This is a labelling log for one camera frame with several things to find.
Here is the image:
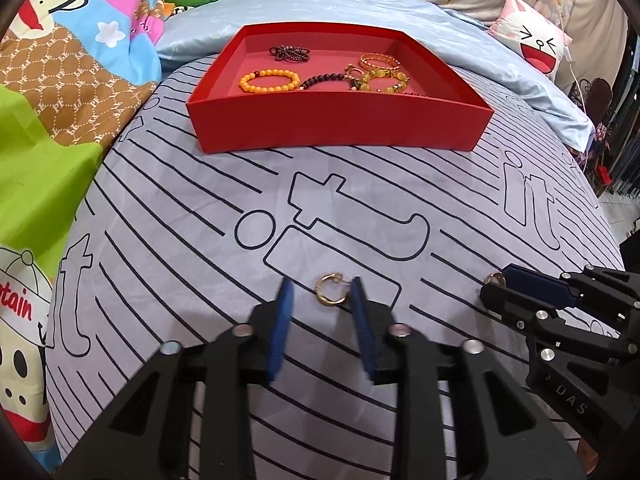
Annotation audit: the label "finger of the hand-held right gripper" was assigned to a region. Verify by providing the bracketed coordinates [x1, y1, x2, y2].
[480, 285, 632, 362]
[502, 265, 640, 321]

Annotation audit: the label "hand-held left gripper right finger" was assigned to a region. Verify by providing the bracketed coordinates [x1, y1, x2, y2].
[350, 275, 586, 480]

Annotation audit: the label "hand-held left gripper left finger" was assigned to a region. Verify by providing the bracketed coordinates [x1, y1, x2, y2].
[57, 277, 296, 480]

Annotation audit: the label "gold hoop ring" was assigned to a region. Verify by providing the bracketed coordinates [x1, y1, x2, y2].
[315, 273, 347, 307]

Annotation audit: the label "red cardboard box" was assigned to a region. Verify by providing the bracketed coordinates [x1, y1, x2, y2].
[186, 24, 496, 154]

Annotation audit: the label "opaque yellow bead bracelet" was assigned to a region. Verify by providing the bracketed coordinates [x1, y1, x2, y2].
[238, 68, 301, 95]

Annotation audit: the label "translucent yellow bead bracelet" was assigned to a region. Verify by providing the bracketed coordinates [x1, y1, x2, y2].
[356, 71, 412, 95]

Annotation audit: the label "dark bead bracelet gold charms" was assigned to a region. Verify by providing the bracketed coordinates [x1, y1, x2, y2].
[300, 72, 352, 92]

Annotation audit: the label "woven gold cuff bangle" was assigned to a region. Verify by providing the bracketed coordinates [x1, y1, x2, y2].
[358, 52, 403, 74]

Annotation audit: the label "purple garnet bead bracelet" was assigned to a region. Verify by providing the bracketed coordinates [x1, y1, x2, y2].
[269, 44, 312, 64]

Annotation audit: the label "dark metal chair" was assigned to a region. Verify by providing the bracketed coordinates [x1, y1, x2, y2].
[575, 76, 615, 123]

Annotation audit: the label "cat face pillow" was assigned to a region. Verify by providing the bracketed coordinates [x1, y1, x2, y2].
[487, 0, 573, 81]

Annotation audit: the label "cartoon monkey blanket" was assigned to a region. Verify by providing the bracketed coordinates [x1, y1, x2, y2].
[0, 0, 167, 471]

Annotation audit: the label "light blue pillow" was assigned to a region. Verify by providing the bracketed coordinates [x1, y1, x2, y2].
[155, 0, 596, 153]

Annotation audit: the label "white cable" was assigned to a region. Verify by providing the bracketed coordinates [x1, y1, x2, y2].
[546, 0, 598, 171]

